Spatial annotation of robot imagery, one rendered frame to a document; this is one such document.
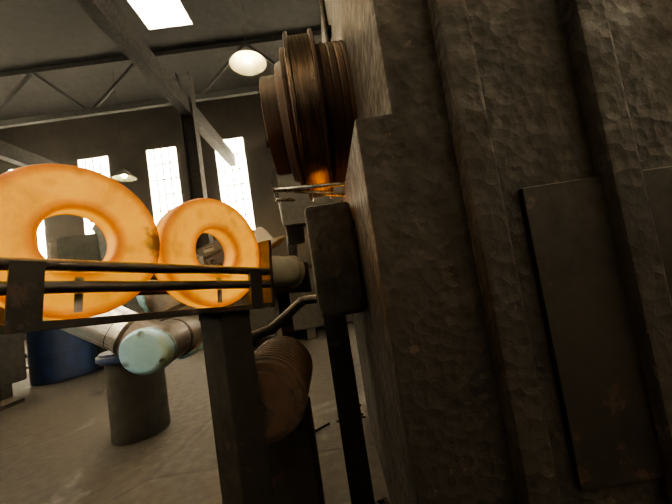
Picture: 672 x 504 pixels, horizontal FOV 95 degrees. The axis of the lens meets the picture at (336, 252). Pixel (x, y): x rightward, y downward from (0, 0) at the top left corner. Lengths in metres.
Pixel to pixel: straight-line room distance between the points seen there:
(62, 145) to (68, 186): 14.85
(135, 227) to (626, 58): 0.73
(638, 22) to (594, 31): 0.11
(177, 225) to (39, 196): 0.13
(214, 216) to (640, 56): 0.68
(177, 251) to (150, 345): 0.31
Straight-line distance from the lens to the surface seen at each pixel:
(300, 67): 0.85
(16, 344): 4.17
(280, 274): 0.53
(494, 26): 0.63
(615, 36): 0.71
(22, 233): 0.39
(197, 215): 0.46
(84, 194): 0.42
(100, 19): 6.87
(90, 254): 4.38
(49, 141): 15.60
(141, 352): 0.73
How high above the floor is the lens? 0.65
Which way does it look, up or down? 4 degrees up
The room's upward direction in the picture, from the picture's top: 9 degrees counter-clockwise
